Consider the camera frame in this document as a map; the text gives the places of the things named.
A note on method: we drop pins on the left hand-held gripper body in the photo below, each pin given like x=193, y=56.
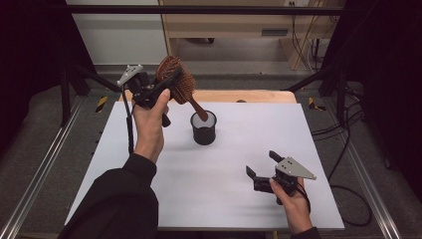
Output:
x=142, y=89

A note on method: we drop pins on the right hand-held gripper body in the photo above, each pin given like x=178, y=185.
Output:
x=293, y=170

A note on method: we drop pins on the brown wooden hairbrush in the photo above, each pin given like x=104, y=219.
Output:
x=186, y=87

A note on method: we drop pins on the black mesh cup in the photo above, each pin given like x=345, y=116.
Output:
x=204, y=136

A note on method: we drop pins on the person's left hand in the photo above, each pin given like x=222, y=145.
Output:
x=149, y=129

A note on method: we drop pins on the person's right hand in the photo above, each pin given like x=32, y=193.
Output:
x=297, y=212

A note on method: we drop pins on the white table board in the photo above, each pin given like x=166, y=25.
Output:
x=215, y=186

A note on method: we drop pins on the yellow black tape strip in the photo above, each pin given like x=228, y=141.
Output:
x=101, y=104
x=313, y=104

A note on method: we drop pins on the white cabinet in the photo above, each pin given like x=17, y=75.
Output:
x=126, y=40

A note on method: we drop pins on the wooden table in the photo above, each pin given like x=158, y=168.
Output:
x=252, y=96

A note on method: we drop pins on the light wooden desk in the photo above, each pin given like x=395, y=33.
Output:
x=225, y=25

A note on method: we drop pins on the black curtain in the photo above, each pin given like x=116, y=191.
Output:
x=30, y=49
x=388, y=66

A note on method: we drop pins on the black metal frame strut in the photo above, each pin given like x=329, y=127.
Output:
x=308, y=79
x=96, y=79

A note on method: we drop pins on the aluminium rail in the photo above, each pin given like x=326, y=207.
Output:
x=368, y=186
x=40, y=169

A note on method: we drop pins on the black horizontal frame bar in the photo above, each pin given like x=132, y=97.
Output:
x=232, y=10

